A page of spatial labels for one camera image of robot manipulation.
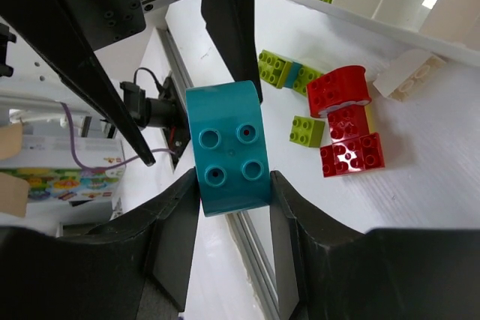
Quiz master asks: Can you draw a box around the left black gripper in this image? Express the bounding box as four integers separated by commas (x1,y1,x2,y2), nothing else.
1,0,263,166

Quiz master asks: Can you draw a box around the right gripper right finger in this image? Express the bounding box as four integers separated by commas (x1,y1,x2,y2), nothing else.
270,171,479,319

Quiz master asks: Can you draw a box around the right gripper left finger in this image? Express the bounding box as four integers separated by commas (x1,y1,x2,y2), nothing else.
1,169,199,319

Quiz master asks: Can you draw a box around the small green square lego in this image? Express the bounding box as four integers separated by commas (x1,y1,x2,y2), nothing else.
289,115,325,148

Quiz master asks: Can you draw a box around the teal rounded lego brick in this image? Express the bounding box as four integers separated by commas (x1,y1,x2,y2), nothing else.
186,81,271,217

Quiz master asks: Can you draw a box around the red lego cluster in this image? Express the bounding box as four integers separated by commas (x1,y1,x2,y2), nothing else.
307,65,385,178

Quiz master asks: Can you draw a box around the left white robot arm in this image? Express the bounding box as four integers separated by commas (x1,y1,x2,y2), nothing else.
1,0,260,165

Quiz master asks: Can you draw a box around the colourful lego box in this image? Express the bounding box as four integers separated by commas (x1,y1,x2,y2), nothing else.
1,135,125,235

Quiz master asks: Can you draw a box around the green and teal lego stack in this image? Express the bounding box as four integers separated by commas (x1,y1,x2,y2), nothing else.
258,49,323,97

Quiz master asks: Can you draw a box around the white small lego piece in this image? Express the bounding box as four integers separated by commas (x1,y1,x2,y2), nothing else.
373,49,446,102

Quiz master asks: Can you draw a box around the aluminium rail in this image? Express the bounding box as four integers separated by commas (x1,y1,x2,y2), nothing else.
158,29,280,319

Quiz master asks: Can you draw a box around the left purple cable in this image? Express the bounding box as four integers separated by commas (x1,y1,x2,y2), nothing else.
59,101,177,171

